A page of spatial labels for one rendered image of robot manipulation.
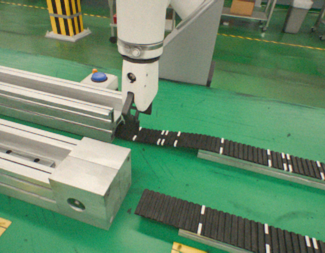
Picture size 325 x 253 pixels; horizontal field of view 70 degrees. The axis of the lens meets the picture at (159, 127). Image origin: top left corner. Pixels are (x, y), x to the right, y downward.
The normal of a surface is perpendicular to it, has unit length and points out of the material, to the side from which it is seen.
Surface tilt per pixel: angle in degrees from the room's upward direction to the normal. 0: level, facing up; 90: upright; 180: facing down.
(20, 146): 90
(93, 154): 0
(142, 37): 90
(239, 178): 0
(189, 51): 90
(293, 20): 94
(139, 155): 0
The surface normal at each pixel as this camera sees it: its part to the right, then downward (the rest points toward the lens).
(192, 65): -0.25, 0.58
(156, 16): 0.64, 0.51
